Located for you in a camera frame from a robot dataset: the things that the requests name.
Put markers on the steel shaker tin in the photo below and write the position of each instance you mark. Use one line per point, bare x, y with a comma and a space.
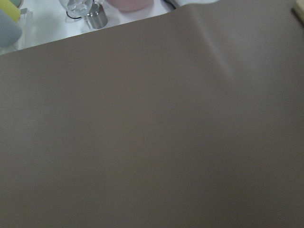
96, 17

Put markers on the grey plastic cup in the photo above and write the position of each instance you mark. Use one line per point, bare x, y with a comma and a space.
10, 31

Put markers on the yellow plastic cup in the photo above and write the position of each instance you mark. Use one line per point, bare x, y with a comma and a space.
10, 9

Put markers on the pink bowl with ice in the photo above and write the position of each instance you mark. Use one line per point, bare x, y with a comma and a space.
129, 5

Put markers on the wine glass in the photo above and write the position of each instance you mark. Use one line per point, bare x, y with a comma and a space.
76, 8

